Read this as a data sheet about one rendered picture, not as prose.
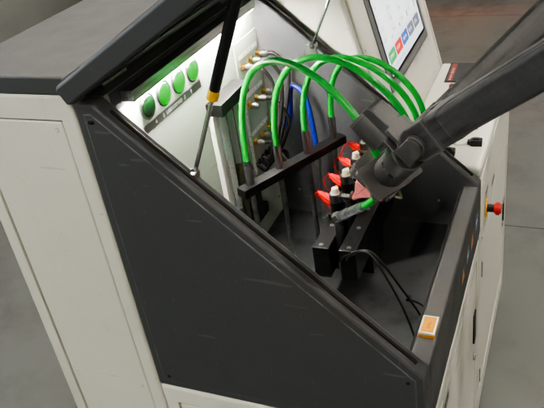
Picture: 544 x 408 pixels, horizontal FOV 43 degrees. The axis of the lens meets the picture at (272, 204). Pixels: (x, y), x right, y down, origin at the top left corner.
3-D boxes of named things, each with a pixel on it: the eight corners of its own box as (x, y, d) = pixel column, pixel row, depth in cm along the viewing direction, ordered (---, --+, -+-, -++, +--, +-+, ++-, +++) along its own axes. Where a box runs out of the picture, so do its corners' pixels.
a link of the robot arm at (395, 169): (412, 175, 107) (435, 151, 108) (380, 143, 108) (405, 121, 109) (398, 186, 114) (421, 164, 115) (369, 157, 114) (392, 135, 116)
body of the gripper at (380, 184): (353, 174, 120) (363, 161, 113) (398, 144, 122) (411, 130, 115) (375, 204, 119) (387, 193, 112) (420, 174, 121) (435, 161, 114)
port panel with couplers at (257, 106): (265, 164, 173) (244, 45, 157) (252, 163, 175) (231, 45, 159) (283, 140, 183) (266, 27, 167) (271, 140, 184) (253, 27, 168)
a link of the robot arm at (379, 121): (426, 152, 101) (455, 123, 105) (370, 97, 102) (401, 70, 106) (388, 188, 111) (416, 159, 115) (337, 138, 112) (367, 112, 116)
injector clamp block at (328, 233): (360, 305, 156) (354, 251, 148) (318, 299, 160) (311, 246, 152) (395, 223, 182) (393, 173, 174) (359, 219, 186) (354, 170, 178)
